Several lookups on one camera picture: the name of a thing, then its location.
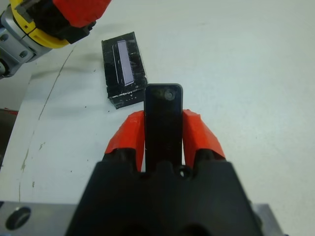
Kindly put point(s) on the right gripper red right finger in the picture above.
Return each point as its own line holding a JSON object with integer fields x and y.
{"x": 199, "y": 137}

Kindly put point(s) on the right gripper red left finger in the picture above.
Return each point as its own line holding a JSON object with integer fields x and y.
{"x": 130, "y": 137}

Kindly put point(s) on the slim black camera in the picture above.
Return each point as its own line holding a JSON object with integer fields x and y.
{"x": 162, "y": 127}

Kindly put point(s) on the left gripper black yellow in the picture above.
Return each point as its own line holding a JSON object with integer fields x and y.
{"x": 41, "y": 22}

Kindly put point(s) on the black tape-wrapped block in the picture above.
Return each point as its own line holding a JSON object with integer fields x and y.
{"x": 115, "y": 73}

